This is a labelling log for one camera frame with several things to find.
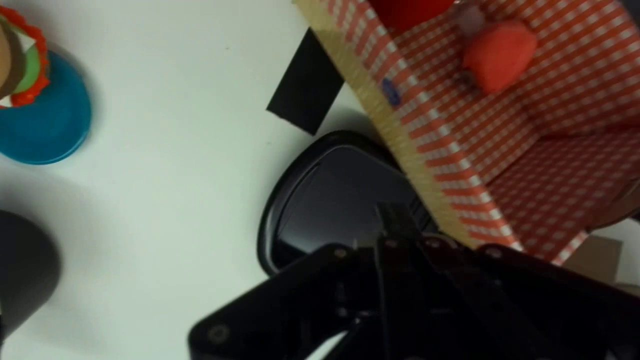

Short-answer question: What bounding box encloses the black tape patch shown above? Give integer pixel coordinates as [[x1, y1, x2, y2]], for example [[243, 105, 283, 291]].
[[265, 29, 344, 133]]

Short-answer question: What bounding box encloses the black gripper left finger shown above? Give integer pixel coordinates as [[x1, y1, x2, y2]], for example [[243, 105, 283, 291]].
[[188, 246, 384, 360]]

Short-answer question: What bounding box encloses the red checkered wooden basket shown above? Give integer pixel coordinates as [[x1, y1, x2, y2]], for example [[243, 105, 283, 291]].
[[294, 0, 640, 263]]

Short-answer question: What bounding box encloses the small teal plate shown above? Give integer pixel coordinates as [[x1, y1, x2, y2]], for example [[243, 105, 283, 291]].
[[0, 52, 92, 165]]

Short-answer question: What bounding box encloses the toy hamburger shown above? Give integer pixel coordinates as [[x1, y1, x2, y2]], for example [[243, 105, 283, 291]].
[[0, 5, 49, 108]]

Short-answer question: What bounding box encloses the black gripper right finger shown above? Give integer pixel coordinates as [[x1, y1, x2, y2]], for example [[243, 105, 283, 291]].
[[375, 203, 640, 360]]

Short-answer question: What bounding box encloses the black toy pot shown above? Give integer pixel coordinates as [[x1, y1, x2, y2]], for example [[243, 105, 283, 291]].
[[0, 212, 62, 342]]

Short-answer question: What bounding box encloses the yellow toy pineapple ring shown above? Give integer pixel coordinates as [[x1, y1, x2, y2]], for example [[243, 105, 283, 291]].
[[460, 17, 540, 95]]

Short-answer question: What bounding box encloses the black baking tray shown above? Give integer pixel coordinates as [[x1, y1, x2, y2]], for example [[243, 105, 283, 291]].
[[255, 129, 438, 273]]

